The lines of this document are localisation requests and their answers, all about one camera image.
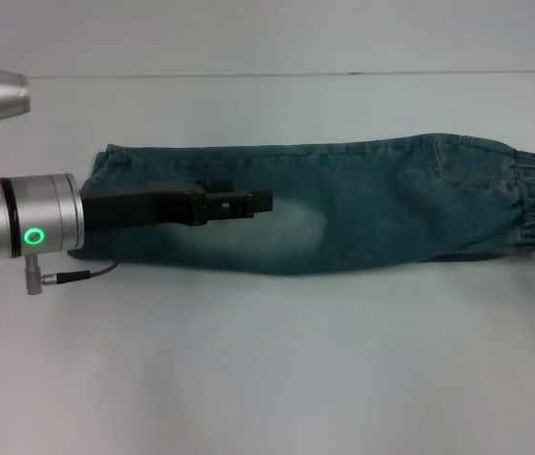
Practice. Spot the blue denim shorts with print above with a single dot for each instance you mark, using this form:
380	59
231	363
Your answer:
367	204

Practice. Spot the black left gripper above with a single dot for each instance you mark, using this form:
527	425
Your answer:
153	204

